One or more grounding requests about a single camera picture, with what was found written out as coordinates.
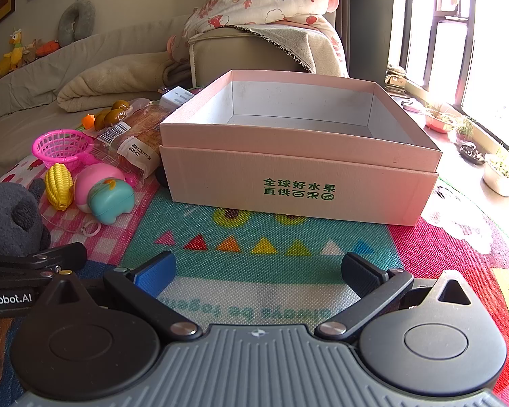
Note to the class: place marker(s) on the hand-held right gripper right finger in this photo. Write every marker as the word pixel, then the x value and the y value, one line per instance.
pixel 356 271

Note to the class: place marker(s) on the small cardboard box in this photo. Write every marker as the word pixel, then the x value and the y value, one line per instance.
pixel 396 79

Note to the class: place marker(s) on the orange plush toy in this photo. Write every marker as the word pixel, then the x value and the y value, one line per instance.
pixel 47 47

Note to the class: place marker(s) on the pink plastic toy basket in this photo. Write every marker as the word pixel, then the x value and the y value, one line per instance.
pixel 46 148

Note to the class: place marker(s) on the grey fringed towel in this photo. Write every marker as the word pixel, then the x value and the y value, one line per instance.
pixel 297 46

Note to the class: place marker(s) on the dark dish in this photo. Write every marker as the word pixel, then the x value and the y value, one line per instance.
pixel 471 154

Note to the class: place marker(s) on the pink cardboard box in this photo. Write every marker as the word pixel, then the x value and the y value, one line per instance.
pixel 220 178

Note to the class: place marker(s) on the beige curtain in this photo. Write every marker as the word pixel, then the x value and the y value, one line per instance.
pixel 322 0

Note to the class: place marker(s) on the bread loaf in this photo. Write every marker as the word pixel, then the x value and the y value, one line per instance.
pixel 140 131

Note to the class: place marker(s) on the floral printed quilt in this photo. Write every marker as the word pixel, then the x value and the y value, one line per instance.
pixel 258 4

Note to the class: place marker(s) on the small brown plush toy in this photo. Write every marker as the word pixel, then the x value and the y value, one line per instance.
pixel 32 51

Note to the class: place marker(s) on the colourful play mat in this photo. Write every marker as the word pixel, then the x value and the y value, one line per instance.
pixel 254 229

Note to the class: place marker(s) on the small pink item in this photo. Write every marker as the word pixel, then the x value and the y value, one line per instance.
pixel 409 106

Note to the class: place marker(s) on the pink plant pot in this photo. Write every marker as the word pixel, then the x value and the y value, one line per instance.
pixel 439 125

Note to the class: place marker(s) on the grey neck pillow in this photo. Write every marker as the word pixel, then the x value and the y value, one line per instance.
pixel 68 21

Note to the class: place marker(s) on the teal plastic toy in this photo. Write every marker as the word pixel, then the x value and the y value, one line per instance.
pixel 110 203

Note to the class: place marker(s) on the grey plush toy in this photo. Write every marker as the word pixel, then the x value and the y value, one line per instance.
pixel 8 216

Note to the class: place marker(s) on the yellow toy corn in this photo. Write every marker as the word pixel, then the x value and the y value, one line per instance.
pixel 59 186

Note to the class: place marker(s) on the folded beige blanket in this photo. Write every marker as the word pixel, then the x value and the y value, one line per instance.
pixel 110 80

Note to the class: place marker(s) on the dark window frame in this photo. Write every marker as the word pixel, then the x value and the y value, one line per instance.
pixel 466 51

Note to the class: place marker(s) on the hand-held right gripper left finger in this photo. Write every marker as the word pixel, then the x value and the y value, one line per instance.
pixel 159 273

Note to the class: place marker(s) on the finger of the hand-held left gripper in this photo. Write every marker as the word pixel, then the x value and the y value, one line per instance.
pixel 46 258
pixel 17 274

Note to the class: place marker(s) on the white plant pot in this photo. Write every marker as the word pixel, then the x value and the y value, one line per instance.
pixel 498 182

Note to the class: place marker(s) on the white power adapter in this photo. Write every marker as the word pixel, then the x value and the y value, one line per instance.
pixel 174 97

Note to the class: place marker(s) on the beige sofa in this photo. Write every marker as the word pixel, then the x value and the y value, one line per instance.
pixel 237 59

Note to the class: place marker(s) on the yellow plush toy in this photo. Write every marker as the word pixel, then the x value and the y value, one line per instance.
pixel 12 57

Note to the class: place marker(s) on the pink round toy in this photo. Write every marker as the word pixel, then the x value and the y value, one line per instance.
pixel 93 178

